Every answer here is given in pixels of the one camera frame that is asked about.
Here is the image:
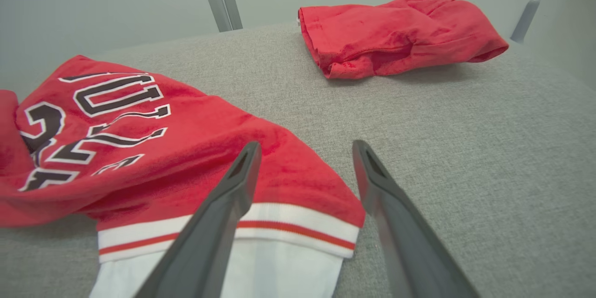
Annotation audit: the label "red jersey with black print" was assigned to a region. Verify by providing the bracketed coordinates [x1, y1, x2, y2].
[0, 54, 366, 298]

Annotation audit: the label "red shorts with white trim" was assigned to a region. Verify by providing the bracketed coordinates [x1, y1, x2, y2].
[298, 0, 509, 80]

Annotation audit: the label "thin grey slanted rod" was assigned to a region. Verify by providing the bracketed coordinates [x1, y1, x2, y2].
[510, 0, 559, 44]

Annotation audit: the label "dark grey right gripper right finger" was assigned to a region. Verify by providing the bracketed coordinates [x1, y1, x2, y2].
[352, 140, 480, 298]

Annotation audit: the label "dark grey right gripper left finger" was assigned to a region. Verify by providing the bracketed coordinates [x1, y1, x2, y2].
[133, 141, 262, 298]

